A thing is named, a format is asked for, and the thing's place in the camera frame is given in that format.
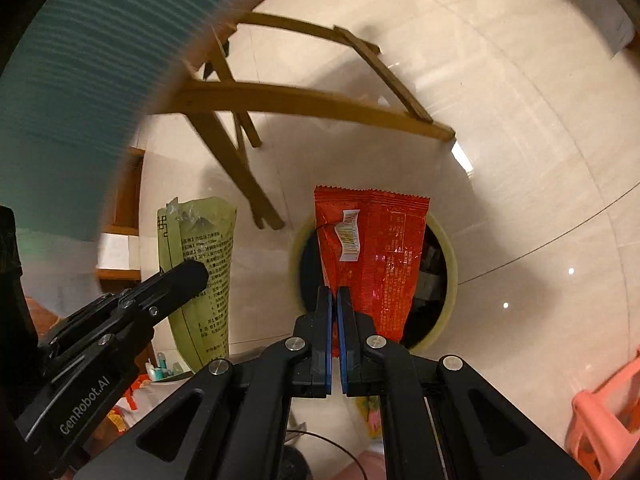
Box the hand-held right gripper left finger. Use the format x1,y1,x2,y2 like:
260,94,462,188
75,285,333,480

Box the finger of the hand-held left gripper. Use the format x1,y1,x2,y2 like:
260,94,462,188
37,259,211,361

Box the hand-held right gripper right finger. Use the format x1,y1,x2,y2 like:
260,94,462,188
336,286,591,480

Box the pale green plastic bag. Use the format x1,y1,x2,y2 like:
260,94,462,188
156,196,238,373

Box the red foil snack packet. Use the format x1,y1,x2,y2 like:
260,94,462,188
313,185,431,343

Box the yellow round waste bin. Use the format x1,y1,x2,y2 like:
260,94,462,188
289,210,458,353

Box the yellow embroidered slipper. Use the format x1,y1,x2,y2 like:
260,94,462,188
356,395,386,441

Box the person's right leg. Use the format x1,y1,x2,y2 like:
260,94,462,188
330,452,388,480

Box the wooden chair legs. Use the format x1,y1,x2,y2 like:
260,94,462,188
112,10,457,231

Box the pink plastic stool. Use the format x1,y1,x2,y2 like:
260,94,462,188
565,345,640,480

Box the thin black cable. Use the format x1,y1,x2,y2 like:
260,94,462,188
285,432,361,480

